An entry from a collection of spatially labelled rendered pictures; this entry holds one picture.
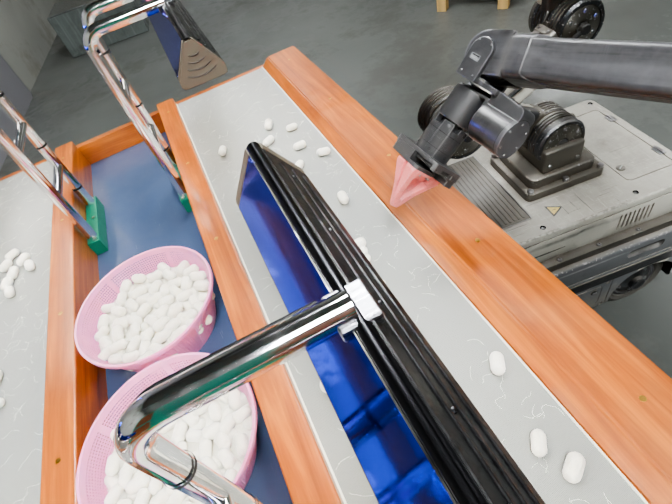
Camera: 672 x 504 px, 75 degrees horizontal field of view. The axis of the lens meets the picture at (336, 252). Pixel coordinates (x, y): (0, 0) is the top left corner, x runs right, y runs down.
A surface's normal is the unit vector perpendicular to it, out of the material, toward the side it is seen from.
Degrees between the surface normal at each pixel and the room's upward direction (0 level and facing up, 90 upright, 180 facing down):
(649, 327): 0
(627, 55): 45
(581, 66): 51
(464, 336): 0
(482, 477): 58
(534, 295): 0
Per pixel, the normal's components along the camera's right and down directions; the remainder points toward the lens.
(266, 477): -0.22, -0.64
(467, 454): 0.63, -0.72
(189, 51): 0.41, 0.62
